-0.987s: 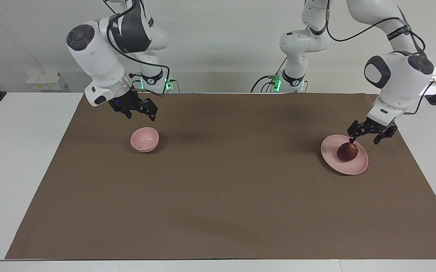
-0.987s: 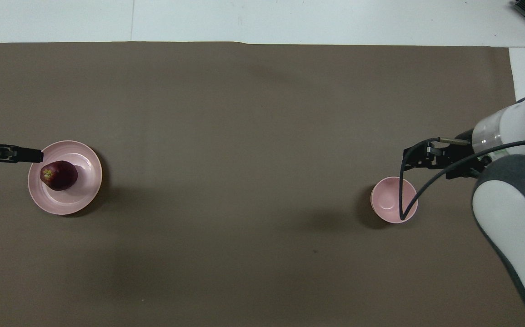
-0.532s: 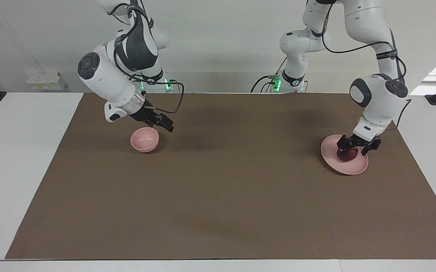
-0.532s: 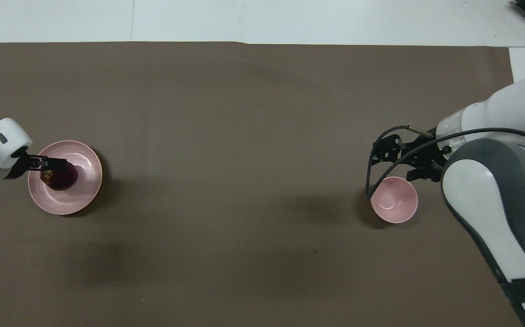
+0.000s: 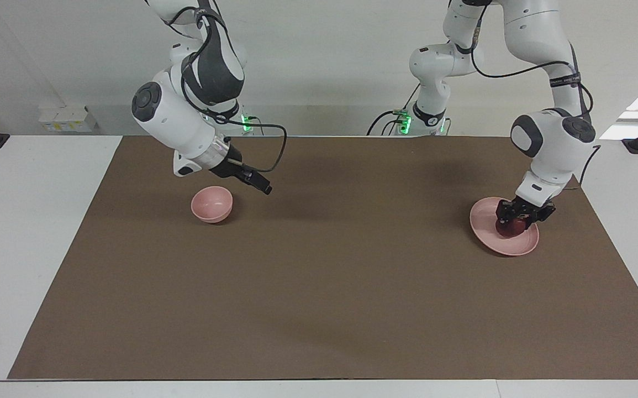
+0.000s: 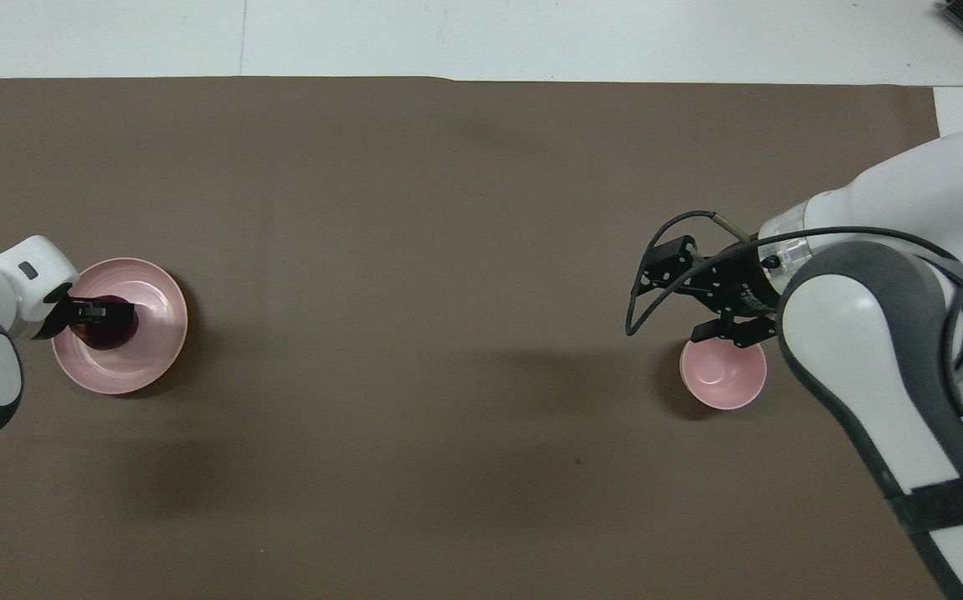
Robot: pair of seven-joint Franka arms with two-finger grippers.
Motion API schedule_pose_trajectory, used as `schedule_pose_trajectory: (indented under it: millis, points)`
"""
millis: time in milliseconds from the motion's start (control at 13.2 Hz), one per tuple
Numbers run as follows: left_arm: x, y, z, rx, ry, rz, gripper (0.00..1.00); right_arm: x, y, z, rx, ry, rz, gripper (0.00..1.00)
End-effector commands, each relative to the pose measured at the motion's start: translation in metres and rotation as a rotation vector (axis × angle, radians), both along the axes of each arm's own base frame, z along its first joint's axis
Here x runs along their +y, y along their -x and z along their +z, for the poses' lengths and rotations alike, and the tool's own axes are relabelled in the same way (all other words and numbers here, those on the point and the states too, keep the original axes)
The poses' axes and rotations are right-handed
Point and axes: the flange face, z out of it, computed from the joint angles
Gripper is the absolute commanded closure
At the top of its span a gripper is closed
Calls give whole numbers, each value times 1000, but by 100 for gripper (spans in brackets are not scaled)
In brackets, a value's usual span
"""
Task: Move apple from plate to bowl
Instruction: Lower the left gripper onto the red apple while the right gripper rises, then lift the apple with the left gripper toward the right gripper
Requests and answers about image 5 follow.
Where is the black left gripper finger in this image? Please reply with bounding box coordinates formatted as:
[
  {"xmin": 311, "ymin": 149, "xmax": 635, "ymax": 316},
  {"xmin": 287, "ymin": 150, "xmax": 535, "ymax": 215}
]
[
  {"xmin": 495, "ymin": 200, "xmax": 514, "ymax": 227},
  {"xmin": 520, "ymin": 205, "xmax": 556, "ymax": 231}
]

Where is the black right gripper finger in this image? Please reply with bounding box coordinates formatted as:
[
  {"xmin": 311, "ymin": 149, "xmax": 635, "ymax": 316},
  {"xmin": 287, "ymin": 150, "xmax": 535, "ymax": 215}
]
[{"xmin": 241, "ymin": 166, "xmax": 273, "ymax": 196}]

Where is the dark red apple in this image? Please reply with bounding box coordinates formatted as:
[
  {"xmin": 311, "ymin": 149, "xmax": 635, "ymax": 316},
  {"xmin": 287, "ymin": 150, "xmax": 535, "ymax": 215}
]
[{"xmin": 496, "ymin": 217, "xmax": 525, "ymax": 239}]

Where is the pink plate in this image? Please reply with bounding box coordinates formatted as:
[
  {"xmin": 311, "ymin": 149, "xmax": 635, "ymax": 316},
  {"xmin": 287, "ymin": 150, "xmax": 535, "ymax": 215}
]
[{"xmin": 470, "ymin": 197, "xmax": 540, "ymax": 256}]

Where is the pink bowl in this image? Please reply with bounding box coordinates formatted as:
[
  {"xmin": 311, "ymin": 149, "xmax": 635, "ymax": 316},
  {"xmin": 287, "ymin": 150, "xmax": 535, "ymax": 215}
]
[{"xmin": 191, "ymin": 186, "xmax": 234, "ymax": 224}]

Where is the brown table mat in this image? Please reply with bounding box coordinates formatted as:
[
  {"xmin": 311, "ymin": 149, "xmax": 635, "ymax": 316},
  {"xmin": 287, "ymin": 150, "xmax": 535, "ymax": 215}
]
[{"xmin": 8, "ymin": 135, "xmax": 638, "ymax": 380}]

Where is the white power strip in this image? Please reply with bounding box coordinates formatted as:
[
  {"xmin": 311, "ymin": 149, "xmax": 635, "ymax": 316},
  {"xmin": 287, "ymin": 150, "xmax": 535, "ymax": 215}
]
[{"xmin": 39, "ymin": 105, "xmax": 98, "ymax": 133}]

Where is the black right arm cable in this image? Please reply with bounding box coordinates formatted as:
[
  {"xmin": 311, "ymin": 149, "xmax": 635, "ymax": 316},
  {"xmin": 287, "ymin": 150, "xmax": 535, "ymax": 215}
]
[{"xmin": 159, "ymin": 6, "xmax": 288, "ymax": 173}]

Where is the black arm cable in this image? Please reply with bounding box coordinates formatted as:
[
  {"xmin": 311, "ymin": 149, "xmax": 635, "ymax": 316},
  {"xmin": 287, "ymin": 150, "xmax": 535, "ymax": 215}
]
[
  {"xmin": 159, "ymin": 6, "xmax": 288, "ymax": 173},
  {"xmin": 471, "ymin": 11, "xmax": 602, "ymax": 186}
]

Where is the black left arm cable strap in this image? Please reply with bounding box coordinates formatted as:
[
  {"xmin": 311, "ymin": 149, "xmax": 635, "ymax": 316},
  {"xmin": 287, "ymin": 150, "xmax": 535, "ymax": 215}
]
[{"xmin": 550, "ymin": 74, "xmax": 582, "ymax": 90}]

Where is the black left base cable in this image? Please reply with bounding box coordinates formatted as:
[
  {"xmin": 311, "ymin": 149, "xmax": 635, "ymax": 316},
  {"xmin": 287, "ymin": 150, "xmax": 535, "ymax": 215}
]
[{"xmin": 366, "ymin": 86, "xmax": 452, "ymax": 137}]

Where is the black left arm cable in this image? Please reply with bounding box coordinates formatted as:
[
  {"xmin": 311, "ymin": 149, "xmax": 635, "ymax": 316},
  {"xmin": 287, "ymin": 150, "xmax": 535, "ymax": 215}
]
[{"xmin": 471, "ymin": 11, "xmax": 602, "ymax": 186}]

